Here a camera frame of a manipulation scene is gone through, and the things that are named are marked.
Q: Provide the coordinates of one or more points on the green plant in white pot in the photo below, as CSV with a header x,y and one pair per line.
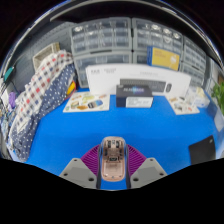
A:
x,y
219,96

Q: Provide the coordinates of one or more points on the long white keyboard box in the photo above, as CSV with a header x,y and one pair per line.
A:
x,y
103,78

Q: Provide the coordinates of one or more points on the small dark blue box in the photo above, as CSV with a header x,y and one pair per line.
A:
x,y
133,96

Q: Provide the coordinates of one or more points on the yellow and blue box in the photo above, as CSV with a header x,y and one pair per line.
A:
x,y
164,58

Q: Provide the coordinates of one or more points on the printed picture card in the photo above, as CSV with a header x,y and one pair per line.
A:
x,y
181,105
86,102

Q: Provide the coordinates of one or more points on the red blue checkered cloth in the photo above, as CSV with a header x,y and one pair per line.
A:
x,y
40,83

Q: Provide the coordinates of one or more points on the black mouse pad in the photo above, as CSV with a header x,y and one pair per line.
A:
x,y
202,150

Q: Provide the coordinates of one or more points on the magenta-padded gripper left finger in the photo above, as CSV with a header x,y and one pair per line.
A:
x,y
75,171

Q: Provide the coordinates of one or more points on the beige woven basket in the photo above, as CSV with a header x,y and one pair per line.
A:
x,y
45,54

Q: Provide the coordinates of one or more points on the transparent pink computer mouse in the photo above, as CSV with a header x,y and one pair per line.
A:
x,y
113,158

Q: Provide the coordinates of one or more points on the white and blue tissue box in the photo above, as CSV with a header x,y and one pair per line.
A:
x,y
199,97

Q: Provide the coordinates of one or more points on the navy polka dot cloth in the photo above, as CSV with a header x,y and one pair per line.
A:
x,y
36,123

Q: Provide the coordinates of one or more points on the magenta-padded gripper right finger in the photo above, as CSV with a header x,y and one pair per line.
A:
x,y
150,171

